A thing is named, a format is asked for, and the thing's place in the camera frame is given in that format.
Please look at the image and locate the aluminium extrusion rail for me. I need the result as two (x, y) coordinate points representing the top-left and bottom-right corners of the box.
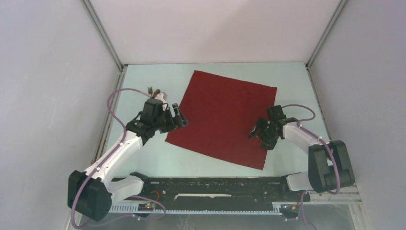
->
(309, 185), (361, 205)

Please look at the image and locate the aluminium frame post right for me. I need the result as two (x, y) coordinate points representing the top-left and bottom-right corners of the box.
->
(306, 0), (349, 70)

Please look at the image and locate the brown wooden spoon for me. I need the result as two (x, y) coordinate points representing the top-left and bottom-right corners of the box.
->
(153, 89), (161, 97)

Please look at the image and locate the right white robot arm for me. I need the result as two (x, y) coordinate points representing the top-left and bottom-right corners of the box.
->
(248, 117), (355, 200)

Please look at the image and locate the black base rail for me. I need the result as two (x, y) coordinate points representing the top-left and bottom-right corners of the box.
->
(140, 177), (310, 213)

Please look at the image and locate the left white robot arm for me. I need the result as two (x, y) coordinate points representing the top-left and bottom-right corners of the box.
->
(68, 99), (189, 221)

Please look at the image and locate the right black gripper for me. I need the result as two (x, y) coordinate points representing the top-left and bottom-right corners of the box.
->
(247, 117), (279, 151)

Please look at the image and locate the aluminium frame post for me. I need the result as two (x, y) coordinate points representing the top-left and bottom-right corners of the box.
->
(306, 0), (349, 70)
(80, 0), (124, 71)

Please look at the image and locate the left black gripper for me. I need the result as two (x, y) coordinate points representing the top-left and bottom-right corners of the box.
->
(153, 103), (188, 134)

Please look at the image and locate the red cloth napkin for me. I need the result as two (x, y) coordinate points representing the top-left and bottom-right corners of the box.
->
(166, 70), (277, 170)

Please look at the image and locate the white cable duct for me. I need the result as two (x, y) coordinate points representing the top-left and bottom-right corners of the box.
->
(111, 203), (283, 216)

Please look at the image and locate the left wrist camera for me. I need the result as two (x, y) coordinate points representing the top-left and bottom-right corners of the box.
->
(142, 92), (168, 117)

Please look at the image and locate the aluminium frame post left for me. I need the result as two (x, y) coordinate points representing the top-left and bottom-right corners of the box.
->
(80, 0), (124, 71)

